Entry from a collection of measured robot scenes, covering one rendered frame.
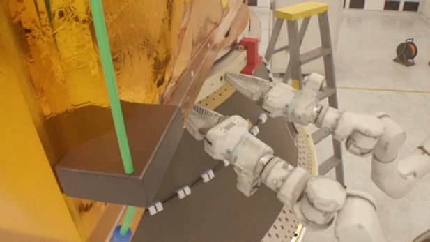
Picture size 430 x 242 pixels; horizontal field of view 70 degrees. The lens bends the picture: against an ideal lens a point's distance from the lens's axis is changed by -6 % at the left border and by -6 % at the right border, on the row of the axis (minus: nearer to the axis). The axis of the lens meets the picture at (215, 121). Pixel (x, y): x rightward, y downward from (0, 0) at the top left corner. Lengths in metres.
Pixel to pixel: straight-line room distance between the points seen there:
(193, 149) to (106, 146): 0.59
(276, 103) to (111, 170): 0.59
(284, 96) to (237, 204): 0.34
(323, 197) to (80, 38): 0.45
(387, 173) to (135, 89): 0.77
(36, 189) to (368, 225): 0.48
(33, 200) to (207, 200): 0.63
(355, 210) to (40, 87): 0.50
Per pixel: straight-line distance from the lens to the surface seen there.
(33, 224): 0.32
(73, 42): 0.24
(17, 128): 0.24
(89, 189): 0.25
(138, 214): 0.42
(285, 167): 0.60
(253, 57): 0.99
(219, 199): 0.90
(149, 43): 0.31
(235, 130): 0.65
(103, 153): 0.25
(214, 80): 0.84
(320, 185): 0.58
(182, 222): 0.84
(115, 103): 0.20
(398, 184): 1.03
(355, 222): 0.58
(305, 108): 0.78
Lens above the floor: 2.06
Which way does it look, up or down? 33 degrees down
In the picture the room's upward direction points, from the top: 2 degrees counter-clockwise
